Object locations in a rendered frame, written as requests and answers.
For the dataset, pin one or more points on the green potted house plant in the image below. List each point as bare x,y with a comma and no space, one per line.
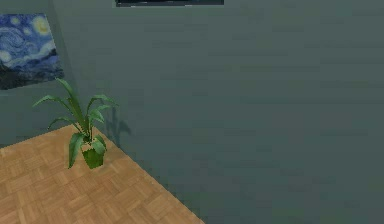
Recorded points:
92,157

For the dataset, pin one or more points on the blue starry night painting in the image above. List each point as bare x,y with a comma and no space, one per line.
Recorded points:
23,50

